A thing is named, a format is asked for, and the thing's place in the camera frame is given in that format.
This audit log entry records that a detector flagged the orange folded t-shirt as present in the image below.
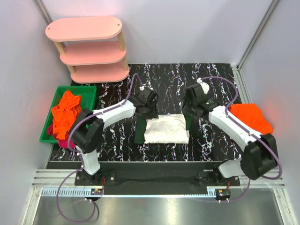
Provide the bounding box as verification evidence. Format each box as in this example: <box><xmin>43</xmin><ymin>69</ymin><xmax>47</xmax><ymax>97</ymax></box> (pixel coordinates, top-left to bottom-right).
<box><xmin>229</xmin><ymin>104</ymin><xmax>273</xmax><ymax>135</ymax></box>

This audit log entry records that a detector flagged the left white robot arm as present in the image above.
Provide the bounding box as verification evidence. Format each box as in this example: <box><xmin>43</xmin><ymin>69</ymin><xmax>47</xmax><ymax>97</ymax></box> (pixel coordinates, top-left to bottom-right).
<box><xmin>67</xmin><ymin>87</ymin><xmax>158</xmax><ymax>176</ymax></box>

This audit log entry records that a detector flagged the white and green t-shirt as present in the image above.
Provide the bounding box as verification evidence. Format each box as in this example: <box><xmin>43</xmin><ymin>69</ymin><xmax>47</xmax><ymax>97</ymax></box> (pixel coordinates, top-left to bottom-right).
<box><xmin>135</xmin><ymin>114</ymin><xmax>193</xmax><ymax>144</ymax></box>

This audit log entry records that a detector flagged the orange t-shirt in bin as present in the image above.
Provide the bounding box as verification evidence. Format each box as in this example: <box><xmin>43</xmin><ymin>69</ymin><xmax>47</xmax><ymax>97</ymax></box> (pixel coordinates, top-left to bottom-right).
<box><xmin>51</xmin><ymin>90</ymin><xmax>82</xmax><ymax>140</ymax></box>

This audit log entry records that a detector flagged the aluminium corner frame post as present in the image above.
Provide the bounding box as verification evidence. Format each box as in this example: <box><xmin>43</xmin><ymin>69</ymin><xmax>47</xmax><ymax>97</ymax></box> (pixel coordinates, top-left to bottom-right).
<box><xmin>236</xmin><ymin>0</ymin><xmax>281</xmax><ymax>70</ymax></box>

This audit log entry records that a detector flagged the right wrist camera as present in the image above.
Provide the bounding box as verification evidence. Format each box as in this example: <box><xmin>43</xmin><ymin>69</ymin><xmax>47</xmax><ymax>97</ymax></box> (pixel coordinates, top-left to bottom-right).
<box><xmin>196</xmin><ymin>78</ymin><xmax>210</xmax><ymax>94</ymax></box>

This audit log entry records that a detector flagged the pink three-tier wooden shelf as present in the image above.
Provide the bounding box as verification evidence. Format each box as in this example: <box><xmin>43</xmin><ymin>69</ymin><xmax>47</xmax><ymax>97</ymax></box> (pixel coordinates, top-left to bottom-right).
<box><xmin>45</xmin><ymin>16</ymin><xmax>129</xmax><ymax>84</ymax></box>

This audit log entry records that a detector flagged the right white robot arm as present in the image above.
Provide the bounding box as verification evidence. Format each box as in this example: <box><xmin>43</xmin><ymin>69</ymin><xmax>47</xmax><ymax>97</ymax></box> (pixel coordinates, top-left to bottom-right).
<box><xmin>182</xmin><ymin>83</ymin><xmax>279</xmax><ymax>180</ymax></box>

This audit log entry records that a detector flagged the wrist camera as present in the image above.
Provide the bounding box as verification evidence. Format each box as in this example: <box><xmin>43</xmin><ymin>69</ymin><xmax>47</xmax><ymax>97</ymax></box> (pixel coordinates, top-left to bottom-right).
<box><xmin>196</xmin><ymin>78</ymin><xmax>210</xmax><ymax>94</ymax></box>
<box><xmin>139</xmin><ymin>86</ymin><xmax>153</xmax><ymax>91</ymax></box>

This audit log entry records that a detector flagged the magenta t-shirt in bin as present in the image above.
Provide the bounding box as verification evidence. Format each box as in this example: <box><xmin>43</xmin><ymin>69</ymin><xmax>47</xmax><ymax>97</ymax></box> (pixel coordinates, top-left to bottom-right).
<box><xmin>46</xmin><ymin>123</ymin><xmax>71</xmax><ymax>149</ymax></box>

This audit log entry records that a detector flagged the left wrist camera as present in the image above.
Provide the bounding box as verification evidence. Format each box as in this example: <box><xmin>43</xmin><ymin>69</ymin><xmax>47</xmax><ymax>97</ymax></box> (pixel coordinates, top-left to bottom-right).
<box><xmin>139</xmin><ymin>86</ymin><xmax>153</xmax><ymax>91</ymax></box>

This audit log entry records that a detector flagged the green plastic bin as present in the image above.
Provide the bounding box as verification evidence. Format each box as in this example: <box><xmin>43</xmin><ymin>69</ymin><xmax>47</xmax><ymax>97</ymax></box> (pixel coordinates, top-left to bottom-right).
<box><xmin>39</xmin><ymin>85</ymin><xmax>97</xmax><ymax>143</ymax></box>

